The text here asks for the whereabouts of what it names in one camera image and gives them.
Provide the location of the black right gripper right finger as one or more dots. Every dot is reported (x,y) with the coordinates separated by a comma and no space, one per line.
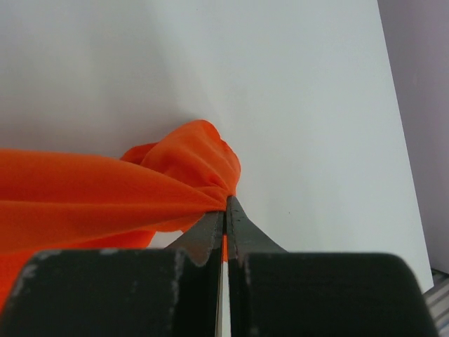
(274,292)

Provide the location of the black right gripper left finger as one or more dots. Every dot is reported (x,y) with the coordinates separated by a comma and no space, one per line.
(175,291)

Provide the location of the orange t shirt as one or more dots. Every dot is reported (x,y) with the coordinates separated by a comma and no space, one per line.
(54,200)

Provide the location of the aluminium frame rail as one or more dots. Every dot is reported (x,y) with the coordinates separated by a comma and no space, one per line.
(437,301)

